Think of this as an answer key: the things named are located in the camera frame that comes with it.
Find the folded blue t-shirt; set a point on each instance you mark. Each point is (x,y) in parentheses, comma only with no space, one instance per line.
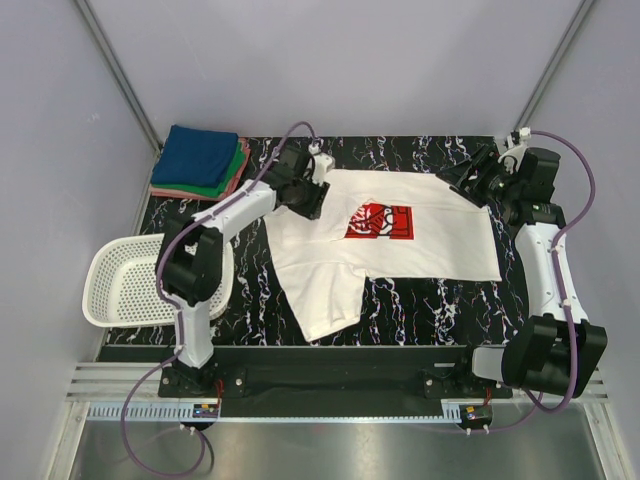
(194,157)

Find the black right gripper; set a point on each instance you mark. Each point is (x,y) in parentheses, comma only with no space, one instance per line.
(471,176)

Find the folded pink t-shirt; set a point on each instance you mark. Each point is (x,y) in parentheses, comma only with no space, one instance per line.
(162,191)

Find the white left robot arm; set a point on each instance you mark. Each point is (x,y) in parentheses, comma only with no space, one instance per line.
(189,268)

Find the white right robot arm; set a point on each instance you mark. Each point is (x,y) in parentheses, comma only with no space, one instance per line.
(557,349)

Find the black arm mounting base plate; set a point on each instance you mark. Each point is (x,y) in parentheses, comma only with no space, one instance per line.
(432,372)

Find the aluminium frame post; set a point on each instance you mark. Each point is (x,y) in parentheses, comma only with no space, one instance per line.
(108,54)
(559,55)

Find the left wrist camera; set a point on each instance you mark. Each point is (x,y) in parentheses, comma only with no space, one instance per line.
(311,164)

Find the folded green t-shirt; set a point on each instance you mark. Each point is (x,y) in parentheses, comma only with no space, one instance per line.
(230,179)

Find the white slotted cable duct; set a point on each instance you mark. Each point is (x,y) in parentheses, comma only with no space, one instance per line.
(154,411)

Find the white perforated plastic basket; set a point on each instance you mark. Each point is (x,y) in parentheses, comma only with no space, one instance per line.
(120,288)

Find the white Coca-Cola print t-shirt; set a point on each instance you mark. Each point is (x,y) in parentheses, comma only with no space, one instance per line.
(375,224)

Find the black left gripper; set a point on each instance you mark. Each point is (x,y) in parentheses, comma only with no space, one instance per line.
(314,201)

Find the left aluminium frame post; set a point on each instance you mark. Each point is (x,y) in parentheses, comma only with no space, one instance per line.
(108,54)

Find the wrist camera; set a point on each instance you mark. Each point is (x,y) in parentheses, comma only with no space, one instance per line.
(311,164)
(534,168)

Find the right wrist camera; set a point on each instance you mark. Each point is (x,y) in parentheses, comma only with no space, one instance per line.
(534,168)

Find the right aluminium frame post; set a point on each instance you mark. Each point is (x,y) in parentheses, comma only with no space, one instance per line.
(559,55)

